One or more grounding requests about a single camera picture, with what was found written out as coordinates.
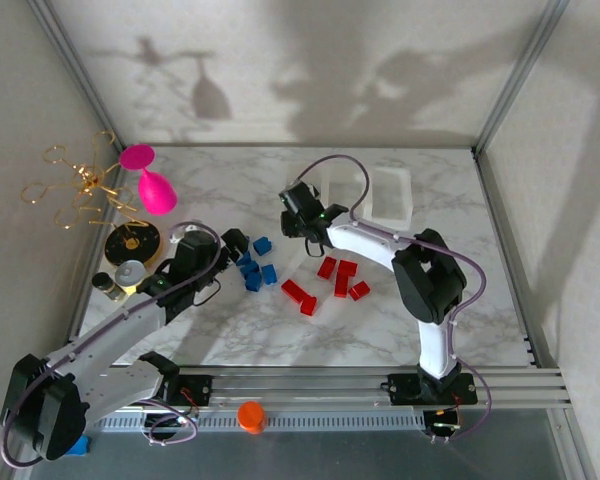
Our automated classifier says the aluminium frame post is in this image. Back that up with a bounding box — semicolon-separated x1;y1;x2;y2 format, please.
27;0;129;151
472;0;574;156
549;407;599;480

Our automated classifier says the aluminium mounting rail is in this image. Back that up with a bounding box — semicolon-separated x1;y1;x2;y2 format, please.
104;366;567;409

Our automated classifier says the tin can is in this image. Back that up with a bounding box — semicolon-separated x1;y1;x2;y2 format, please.
115;260;149;296

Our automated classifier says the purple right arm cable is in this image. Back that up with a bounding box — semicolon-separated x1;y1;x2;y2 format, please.
294;154;492;446

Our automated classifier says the small black bottle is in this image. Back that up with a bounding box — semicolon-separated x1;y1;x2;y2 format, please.
92;272;126;304

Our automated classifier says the aluminium frame side bar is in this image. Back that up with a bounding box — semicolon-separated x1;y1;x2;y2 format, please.
473;148;561;371

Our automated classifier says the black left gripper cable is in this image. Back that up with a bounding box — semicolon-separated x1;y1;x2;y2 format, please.
192;282;222;307

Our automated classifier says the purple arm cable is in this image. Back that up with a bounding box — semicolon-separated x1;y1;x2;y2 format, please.
294;154;492;446
0;222;226;469

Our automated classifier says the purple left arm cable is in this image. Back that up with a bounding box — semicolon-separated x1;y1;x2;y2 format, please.
0;222;226;469

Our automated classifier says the pink wine glass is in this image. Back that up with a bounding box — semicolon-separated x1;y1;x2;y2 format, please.
118;143;179;216

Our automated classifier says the orange plastic cylinder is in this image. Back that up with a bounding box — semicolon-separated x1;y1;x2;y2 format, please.
237;400;267;435

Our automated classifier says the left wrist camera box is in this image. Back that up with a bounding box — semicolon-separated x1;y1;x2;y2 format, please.
168;222;204;244

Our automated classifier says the grey slotted cable duct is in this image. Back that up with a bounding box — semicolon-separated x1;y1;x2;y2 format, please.
92;407;429;432

